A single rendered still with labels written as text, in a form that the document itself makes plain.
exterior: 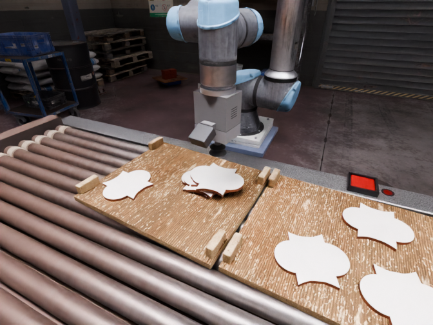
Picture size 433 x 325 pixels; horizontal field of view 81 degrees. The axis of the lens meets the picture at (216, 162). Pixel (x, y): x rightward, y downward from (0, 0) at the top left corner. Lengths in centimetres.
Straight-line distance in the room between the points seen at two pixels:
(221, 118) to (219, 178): 19
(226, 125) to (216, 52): 14
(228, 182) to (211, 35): 34
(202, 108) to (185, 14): 22
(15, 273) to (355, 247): 67
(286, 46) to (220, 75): 45
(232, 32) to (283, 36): 42
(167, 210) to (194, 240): 12
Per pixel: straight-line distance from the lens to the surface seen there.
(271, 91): 95
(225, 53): 51
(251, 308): 51
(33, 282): 61
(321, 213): 65
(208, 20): 50
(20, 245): 70
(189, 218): 60
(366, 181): 83
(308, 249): 56
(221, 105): 52
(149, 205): 65
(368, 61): 523
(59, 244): 67
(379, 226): 67
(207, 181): 65
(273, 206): 64
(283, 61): 93
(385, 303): 54
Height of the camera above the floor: 135
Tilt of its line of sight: 32 degrees down
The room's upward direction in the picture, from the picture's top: straight up
